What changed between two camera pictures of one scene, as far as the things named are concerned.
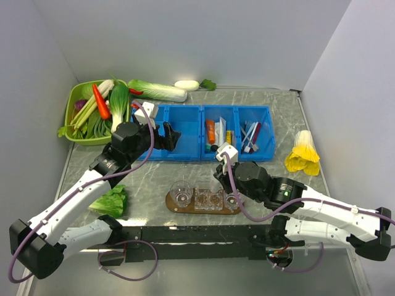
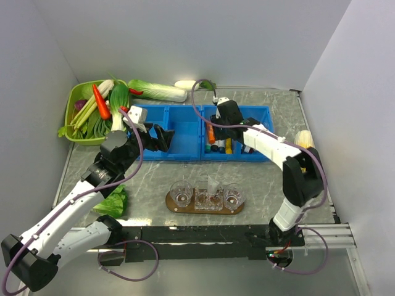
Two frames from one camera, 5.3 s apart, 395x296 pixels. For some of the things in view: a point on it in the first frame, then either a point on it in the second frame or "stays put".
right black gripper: [223, 179] -> [219, 135]
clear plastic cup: [230, 201] stays put
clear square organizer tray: [208, 199] stays put
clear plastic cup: [181, 192] stays put
